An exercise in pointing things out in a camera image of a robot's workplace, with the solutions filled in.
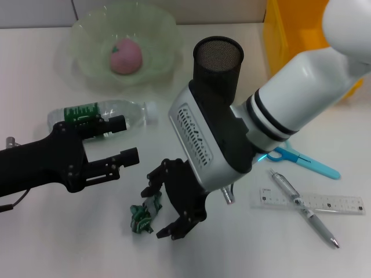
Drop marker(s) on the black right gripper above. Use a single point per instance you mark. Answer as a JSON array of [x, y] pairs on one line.
[[185, 191]]

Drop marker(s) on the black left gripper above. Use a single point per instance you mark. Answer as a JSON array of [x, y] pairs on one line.
[[43, 165]]

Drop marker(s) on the clear green-label water bottle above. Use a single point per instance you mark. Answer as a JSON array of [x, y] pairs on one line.
[[121, 108]]

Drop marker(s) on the green plastic wrapper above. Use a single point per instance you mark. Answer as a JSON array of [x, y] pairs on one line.
[[142, 220]]

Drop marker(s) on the pink toy peach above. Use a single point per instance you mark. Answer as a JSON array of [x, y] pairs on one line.
[[126, 58]]

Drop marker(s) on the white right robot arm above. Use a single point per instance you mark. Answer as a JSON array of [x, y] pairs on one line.
[[304, 87]]

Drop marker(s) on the black mesh pen holder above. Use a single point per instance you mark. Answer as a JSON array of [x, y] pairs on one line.
[[217, 58]]

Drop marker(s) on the blue scissors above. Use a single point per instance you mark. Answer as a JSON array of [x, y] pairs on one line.
[[313, 165]]

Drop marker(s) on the grey clear ballpoint pen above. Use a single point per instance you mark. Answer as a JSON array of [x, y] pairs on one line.
[[316, 221]]

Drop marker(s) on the clear plastic ruler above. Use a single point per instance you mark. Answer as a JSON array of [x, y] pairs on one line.
[[333, 204]]

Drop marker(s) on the translucent green plastic bowl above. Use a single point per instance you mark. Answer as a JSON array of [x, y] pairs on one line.
[[87, 43]]

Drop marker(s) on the yellow plastic bin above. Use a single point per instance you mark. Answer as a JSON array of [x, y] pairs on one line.
[[301, 29]]

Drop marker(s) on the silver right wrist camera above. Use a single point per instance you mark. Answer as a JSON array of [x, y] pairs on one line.
[[208, 124]]

